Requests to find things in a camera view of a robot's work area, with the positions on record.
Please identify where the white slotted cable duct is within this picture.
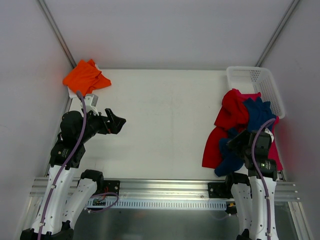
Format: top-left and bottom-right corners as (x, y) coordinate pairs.
(85, 197), (227, 211)

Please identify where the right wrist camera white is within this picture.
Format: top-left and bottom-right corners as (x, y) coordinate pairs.
(261, 127), (275, 147)

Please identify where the orange folded t shirt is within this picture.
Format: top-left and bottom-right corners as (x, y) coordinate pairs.
(62, 59), (112, 97)

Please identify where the blue printed t shirt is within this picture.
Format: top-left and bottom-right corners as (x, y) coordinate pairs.
(214, 96), (279, 177)

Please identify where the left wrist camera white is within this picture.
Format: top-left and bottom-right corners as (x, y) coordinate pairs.
(81, 93), (99, 116)

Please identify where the left corner metal profile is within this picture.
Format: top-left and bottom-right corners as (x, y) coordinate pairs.
(36, 0), (77, 68)

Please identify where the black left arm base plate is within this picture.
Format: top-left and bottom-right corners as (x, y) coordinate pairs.
(100, 179), (121, 196)

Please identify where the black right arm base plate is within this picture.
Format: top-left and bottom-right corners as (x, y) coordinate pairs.
(207, 182), (233, 199)

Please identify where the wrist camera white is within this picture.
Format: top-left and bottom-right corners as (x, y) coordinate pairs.
(261, 127), (275, 147)
(81, 93), (99, 116)

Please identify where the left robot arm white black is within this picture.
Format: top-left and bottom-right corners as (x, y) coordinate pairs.
(20, 108), (126, 240)

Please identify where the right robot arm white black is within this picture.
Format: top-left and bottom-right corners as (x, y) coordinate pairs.
(223, 129), (279, 240)

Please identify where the right corner metal profile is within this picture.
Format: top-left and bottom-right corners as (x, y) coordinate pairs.
(255, 0), (301, 67)

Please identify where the red t shirt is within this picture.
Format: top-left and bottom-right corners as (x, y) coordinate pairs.
(202, 89), (249, 169)

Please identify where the pink t shirt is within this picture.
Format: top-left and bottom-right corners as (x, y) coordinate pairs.
(234, 90), (284, 173)

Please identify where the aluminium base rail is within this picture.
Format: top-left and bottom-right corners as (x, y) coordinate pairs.
(29, 177), (302, 202)

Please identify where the corner metal profile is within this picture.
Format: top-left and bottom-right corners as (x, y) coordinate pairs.
(36, 0), (77, 68)
(255, 0), (301, 67)

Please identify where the white plastic basket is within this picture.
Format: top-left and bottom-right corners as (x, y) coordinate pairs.
(226, 66), (286, 119)

